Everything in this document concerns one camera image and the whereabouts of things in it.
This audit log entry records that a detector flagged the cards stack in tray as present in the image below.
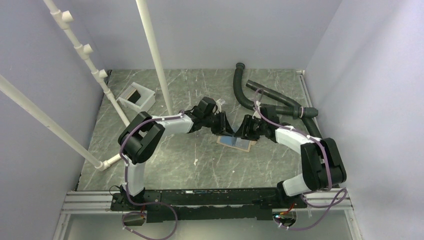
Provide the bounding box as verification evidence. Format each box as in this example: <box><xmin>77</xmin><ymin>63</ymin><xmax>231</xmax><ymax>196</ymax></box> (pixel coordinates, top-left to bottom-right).
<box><xmin>127</xmin><ymin>89</ymin><xmax>141</xmax><ymax>104</ymax></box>

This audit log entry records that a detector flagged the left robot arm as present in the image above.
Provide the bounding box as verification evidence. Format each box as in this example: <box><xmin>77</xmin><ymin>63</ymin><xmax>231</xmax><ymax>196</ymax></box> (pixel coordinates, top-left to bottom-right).
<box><xmin>118</xmin><ymin>96</ymin><xmax>234</xmax><ymax>210</ymax></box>

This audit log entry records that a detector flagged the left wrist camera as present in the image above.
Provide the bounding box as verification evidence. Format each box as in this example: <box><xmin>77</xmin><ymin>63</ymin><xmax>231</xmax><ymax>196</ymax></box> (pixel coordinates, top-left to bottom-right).
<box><xmin>215</xmin><ymin>98</ymin><xmax>226</xmax><ymax>109</ymax></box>

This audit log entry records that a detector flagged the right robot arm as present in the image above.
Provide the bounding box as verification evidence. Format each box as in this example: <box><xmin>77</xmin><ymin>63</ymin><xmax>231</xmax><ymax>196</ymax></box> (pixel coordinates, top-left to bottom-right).
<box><xmin>234</xmin><ymin>106</ymin><xmax>347</xmax><ymax>208</ymax></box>

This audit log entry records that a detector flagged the white PVC pipe frame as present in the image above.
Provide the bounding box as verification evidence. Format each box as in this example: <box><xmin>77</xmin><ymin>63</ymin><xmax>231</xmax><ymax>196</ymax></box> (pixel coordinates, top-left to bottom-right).
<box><xmin>0</xmin><ymin>0</ymin><xmax>173</xmax><ymax>171</ymax></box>

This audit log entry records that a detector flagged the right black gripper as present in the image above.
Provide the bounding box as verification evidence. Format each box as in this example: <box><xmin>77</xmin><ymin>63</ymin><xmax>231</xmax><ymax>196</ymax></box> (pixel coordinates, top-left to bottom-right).
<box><xmin>235</xmin><ymin>114</ymin><xmax>267</xmax><ymax>141</ymax></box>

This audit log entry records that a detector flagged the white plastic card tray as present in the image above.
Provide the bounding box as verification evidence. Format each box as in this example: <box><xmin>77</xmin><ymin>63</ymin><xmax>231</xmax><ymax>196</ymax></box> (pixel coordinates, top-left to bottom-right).
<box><xmin>117</xmin><ymin>82</ymin><xmax>156</xmax><ymax>113</ymax></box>

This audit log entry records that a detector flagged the black corrugated hose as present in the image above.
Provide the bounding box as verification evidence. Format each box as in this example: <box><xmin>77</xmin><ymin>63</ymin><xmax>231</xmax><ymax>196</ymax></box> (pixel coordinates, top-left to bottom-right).
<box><xmin>232</xmin><ymin>62</ymin><xmax>330</xmax><ymax>152</ymax></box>

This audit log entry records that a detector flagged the silver VIP credit card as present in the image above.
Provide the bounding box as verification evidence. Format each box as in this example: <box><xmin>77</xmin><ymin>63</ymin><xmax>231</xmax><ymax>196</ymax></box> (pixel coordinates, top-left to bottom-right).
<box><xmin>231</xmin><ymin>137</ymin><xmax>251</xmax><ymax>150</ymax></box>

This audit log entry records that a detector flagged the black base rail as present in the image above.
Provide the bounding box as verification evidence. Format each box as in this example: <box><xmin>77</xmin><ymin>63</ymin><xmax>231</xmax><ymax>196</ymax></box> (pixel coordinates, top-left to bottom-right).
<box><xmin>110</xmin><ymin>187</ymin><xmax>307</xmax><ymax>223</ymax></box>

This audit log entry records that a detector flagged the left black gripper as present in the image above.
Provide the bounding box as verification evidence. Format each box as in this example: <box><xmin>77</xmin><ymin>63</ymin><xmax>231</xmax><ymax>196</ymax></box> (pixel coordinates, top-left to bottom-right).
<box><xmin>203</xmin><ymin>110</ymin><xmax>236</xmax><ymax>137</ymax></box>

